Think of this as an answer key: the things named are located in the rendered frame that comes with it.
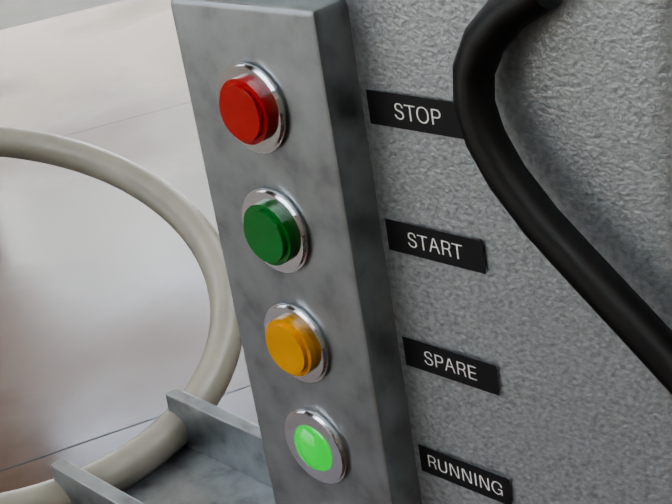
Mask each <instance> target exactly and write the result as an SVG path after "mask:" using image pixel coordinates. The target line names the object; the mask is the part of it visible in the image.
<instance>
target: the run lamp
mask: <svg viewBox="0 0 672 504"><path fill-rule="evenodd" d="M294 442H295V446H296V449H297V452H298V454H299V455H300V457H301V458H302V460H303V461H304V462H305V463H306V464H307V465H309V466H310V467H312V468H313V469H315V470H318V471H326V470H329V468H330V467H331V464H332V456H331V452H330V449H329V447H328V445H327V443H326V441H325V440H324V439H323V437H322V436H321V435H320V434H319V433H318V432H317V431H316V430H314V429H313V428H311V427H309V426H306V425H301V426H298V427H297V429H296V430H295V434H294Z"/></svg>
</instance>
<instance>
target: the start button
mask: <svg viewBox="0 0 672 504"><path fill-rule="evenodd" d="M243 228H244V234H245V238H246V240H247V242H248V244H249V246H250V248H251V249H252V251H253V252H254V253H255V254H256V255H257V256H258V257H259V258H260V259H262V260H263V261H265V262H267V263H269V264H271V265H276V266H278V265H282V264H284V263H286V262H288V261H289V260H290V259H291V258H292V257H293V255H294V253H295V248H296V242H295V236H294V232H293V230H292V227H291V225H290V223H289V221H288V220H287V218H286V217H285V215H284V214H283V213H282V212H281V211H280V210H279V209H278V208H277V207H275V206H274V205H272V204H270V203H268V202H257V203H256V204H254V205H252V206H250V207H249V208H248V209H247V210H246V212H245V214H244V223H243Z"/></svg>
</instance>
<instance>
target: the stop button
mask: <svg viewBox="0 0 672 504"><path fill-rule="evenodd" d="M219 110H220V114H221V117H222V120H223V122H224V124H225V126H226V127H227V129H228V130H229V131H230V132H231V134H232V135H233V136H235V137H236V138H237V139H239V140H240V141H242V142H243V143H246V144H249V145H255V144H259V143H261V142H263V141H264V140H266V139H267V138H268V137H269V136H270V134H271V132H272V128H273V115H272V110H271V106H270V104H269V101H268V99H267V97H266V95H265V94H264V92H263V91H262V90H261V88H260V87H259V86H258V85H257V84H256V83H255V82H253V81H252V80H250V79H248V78H246V77H243V76H238V77H234V78H232V79H230V80H228V81H226V82H225V83H224V84H223V86H222V88H221V90H220V95H219Z"/></svg>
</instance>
